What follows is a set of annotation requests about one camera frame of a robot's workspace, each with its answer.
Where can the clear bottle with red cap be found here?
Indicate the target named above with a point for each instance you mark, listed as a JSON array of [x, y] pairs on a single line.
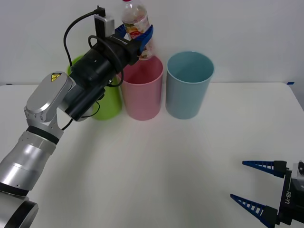
[[136, 14]]

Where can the green plastic waste bin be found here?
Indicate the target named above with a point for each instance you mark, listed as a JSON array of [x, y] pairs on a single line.
[[111, 102]]

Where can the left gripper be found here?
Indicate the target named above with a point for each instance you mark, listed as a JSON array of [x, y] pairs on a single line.
[[121, 51]]

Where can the pink plastic waste bin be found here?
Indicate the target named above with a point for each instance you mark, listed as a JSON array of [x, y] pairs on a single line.
[[142, 102]]

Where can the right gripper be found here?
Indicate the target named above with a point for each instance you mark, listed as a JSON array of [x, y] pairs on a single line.
[[291, 204]]

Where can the pale blue plastic waste bin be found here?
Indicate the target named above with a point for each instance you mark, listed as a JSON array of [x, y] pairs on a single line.
[[185, 99]]

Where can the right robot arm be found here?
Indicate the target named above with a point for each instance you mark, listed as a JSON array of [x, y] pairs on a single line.
[[297, 173]]

